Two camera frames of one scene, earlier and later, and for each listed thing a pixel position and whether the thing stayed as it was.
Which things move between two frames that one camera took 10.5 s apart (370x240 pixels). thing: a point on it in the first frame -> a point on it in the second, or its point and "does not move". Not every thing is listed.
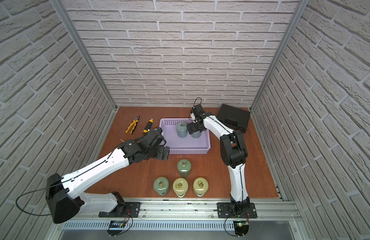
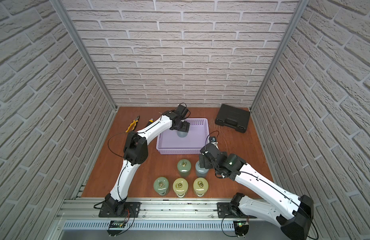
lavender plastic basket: [185, 145] does not move
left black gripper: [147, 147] -> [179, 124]
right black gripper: [194, 127] -> [205, 165]
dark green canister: [184, 166] does not move
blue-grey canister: [196, 134] -> [200, 172]
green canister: [161, 185] does not move
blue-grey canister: [181, 129] does not move
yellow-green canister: [200, 186] does not move
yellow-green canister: [180, 187] does not move
